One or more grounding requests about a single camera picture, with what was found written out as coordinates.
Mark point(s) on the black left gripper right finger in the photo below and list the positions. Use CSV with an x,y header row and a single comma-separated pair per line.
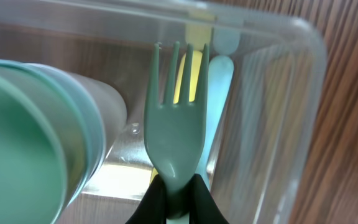
x,y
202,207

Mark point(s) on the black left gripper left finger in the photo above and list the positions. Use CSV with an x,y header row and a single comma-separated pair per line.
x,y
152,208

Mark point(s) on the green plastic fork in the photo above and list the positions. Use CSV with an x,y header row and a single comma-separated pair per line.
x,y
176,130

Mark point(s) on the blue plastic cup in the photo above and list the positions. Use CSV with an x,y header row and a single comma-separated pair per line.
x,y
85,118

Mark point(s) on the pink plastic cup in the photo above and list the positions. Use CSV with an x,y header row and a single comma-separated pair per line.
x,y
111,106

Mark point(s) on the light blue plastic fork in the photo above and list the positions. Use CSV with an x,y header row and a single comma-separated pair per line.
x,y
220,74

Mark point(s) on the green plastic cup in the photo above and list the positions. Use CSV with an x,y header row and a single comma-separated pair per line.
x,y
42,146

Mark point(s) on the yellow plastic fork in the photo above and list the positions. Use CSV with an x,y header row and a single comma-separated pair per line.
x,y
188,77

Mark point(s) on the clear plastic container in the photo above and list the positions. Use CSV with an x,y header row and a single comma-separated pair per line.
x,y
264,133

